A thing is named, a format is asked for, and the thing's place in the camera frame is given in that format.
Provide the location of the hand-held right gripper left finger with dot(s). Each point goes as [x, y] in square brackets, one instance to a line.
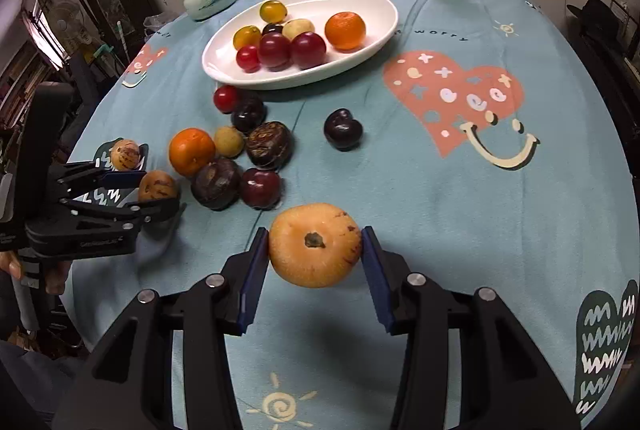
[252, 280]

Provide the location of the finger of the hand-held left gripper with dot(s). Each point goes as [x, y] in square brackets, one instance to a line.
[122, 178]
[150, 210]

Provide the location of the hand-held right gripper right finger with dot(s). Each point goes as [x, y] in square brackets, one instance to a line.
[377, 280]

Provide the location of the small striped pepino melon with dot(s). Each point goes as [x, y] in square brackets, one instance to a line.
[125, 154]

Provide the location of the large pale pepino melon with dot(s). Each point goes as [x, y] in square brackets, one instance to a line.
[315, 245]

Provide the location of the dark red plum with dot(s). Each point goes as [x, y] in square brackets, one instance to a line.
[260, 188]

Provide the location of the tan longan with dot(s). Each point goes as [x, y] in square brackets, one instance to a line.
[229, 141]

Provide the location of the dark brown mottled fruit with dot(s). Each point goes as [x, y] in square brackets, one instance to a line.
[268, 145]

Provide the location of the red tomato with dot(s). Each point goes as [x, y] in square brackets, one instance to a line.
[225, 98]
[248, 58]

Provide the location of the yellow tomato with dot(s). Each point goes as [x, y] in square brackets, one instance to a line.
[246, 36]

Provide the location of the small dark purple plum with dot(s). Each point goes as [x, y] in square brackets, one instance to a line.
[272, 28]

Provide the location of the yellow-green tomato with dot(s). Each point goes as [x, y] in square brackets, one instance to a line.
[272, 11]

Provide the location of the pale yellow fruit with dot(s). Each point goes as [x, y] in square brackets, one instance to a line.
[298, 28]

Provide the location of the large mandarin orange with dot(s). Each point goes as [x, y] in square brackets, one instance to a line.
[345, 30]

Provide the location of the white oval plate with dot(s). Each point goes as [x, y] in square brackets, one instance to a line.
[370, 9]

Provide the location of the person's left hand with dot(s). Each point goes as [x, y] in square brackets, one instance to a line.
[55, 275]

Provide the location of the clear plastic bag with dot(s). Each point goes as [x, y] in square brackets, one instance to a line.
[152, 27]

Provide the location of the electric fan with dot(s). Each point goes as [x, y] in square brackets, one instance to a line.
[62, 17]

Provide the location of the black desk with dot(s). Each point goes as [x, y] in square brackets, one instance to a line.
[620, 74]

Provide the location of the black hat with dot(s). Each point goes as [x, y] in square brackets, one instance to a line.
[595, 17]

